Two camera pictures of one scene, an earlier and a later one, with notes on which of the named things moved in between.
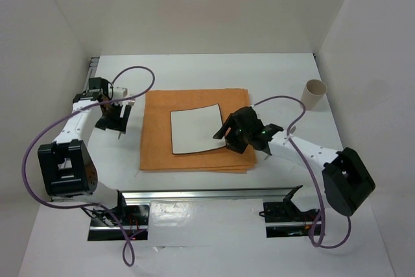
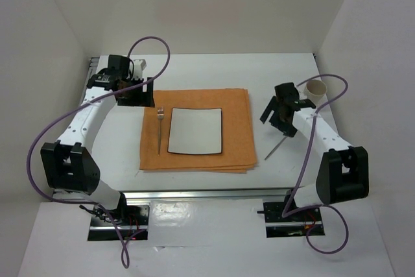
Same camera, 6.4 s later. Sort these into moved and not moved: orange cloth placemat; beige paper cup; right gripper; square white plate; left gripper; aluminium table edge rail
Moved: left gripper; right gripper
Not moved: orange cloth placemat; square white plate; aluminium table edge rail; beige paper cup
